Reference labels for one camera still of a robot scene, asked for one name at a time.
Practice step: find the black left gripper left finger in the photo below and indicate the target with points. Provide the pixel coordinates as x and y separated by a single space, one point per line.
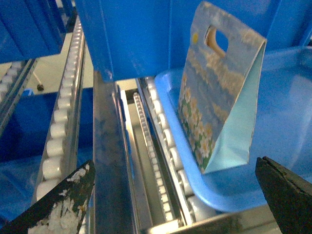
60 211

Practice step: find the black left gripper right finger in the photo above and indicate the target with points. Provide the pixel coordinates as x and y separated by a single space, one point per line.
288 196

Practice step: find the flower gift bag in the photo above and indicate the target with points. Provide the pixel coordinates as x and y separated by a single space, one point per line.
219 90

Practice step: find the white roller track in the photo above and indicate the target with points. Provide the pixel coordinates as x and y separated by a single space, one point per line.
59 157

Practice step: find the light blue plastic tray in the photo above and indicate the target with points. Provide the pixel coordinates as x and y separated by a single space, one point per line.
283 130

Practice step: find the blue bin upper left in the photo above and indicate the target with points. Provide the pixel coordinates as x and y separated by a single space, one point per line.
32 29

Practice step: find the large blue bin behind tray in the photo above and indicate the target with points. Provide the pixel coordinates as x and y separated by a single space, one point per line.
137 38

